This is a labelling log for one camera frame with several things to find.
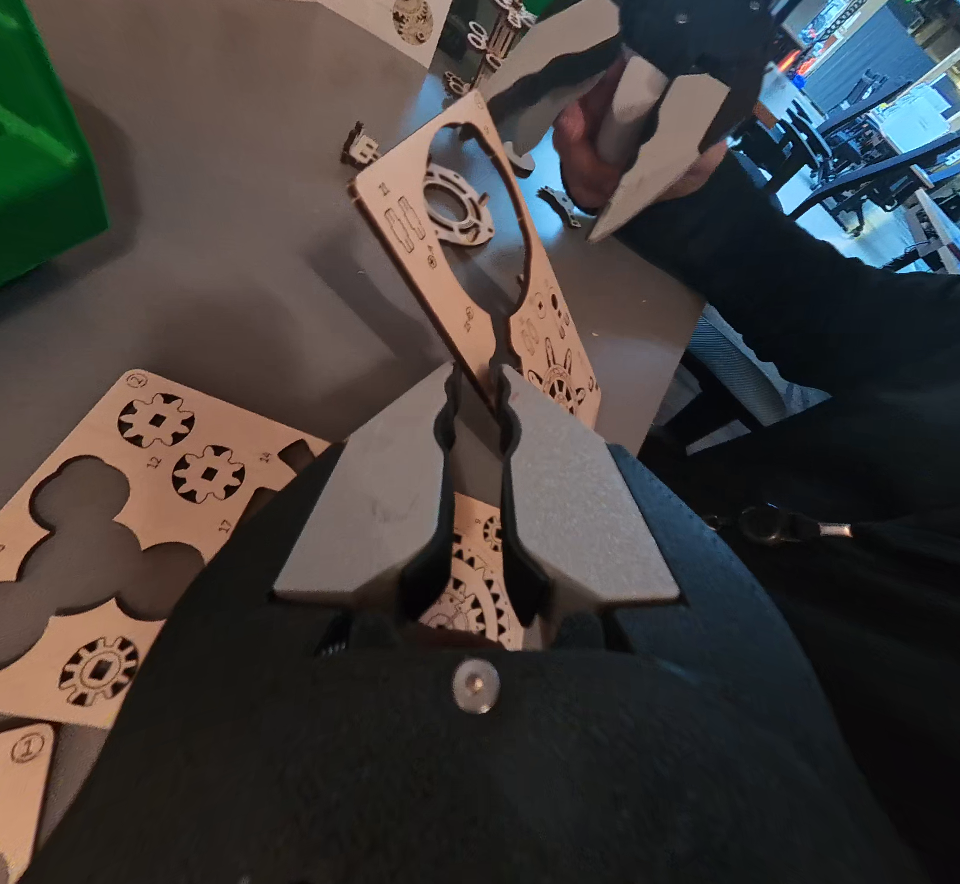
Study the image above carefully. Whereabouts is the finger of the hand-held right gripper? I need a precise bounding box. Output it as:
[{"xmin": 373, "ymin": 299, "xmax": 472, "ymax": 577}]
[
  {"xmin": 588, "ymin": 76, "xmax": 733, "ymax": 244},
  {"xmin": 487, "ymin": 0, "xmax": 624, "ymax": 152}
]

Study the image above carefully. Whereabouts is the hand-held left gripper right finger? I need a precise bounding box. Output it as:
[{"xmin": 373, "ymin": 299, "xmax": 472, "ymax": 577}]
[{"xmin": 498, "ymin": 363, "xmax": 681, "ymax": 617}]

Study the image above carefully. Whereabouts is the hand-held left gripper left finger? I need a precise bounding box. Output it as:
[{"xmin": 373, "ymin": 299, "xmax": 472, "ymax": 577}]
[{"xmin": 273, "ymin": 362, "xmax": 459, "ymax": 602}]

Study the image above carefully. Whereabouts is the wooden sheet with wheel cutout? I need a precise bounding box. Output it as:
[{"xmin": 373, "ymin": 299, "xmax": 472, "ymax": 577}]
[{"xmin": 348, "ymin": 89, "xmax": 603, "ymax": 429}]

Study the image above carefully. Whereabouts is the person's right forearm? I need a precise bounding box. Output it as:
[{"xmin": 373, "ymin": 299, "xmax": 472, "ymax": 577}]
[{"xmin": 615, "ymin": 145, "xmax": 960, "ymax": 394}]

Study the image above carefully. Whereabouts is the wooden tower model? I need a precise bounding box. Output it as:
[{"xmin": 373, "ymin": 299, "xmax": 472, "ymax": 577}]
[{"xmin": 442, "ymin": 0, "xmax": 538, "ymax": 103}]

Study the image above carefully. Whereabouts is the person's right hand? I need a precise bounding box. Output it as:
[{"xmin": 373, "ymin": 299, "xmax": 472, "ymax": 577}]
[{"xmin": 555, "ymin": 81, "xmax": 627, "ymax": 216}]

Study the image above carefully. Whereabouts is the wooden sheet with large gear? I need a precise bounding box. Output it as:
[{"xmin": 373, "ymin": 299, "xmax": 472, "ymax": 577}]
[{"xmin": 418, "ymin": 492, "xmax": 526, "ymax": 651}]

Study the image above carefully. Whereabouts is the three-armed wooden part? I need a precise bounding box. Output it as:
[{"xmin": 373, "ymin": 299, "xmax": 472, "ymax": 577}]
[{"xmin": 537, "ymin": 185, "xmax": 583, "ymax": 230}]

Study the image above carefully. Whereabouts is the round metal buckle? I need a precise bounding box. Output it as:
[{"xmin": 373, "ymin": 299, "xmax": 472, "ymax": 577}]
[{"xmin": 705, "ymin": 503, "xmax": 854, "ymax": 545}]

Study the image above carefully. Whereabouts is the black office chair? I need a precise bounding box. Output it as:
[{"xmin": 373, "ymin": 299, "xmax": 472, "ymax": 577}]
[{"xmin": 787, "ymin": 130, "xmax": 960, "ymax": 240}]

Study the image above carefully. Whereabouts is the grey mesh chair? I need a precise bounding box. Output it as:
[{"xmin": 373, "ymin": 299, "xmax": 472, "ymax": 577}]
[{"xmin": 678, "ymin": 305, "xmax": 831, "ymax": 450}]

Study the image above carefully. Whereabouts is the wooden sheet with small gears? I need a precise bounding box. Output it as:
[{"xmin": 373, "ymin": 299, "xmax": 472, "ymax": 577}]
[{"xmin": 0, "ymin": 370, "xmax": 333, "ymax": 731}]

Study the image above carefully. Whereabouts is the wooden sheet with rounded corner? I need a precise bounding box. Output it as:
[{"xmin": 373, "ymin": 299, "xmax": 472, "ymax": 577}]
[{"xmin": 0, "ymin": 722, "xmax": 58, "ymax": 879}]

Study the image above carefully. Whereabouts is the wooden ring base assembly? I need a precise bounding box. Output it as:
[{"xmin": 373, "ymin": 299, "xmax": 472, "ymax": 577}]
[{"xmin": 341, "ymin": 120, "xmax": 498, "ymax": 249}]

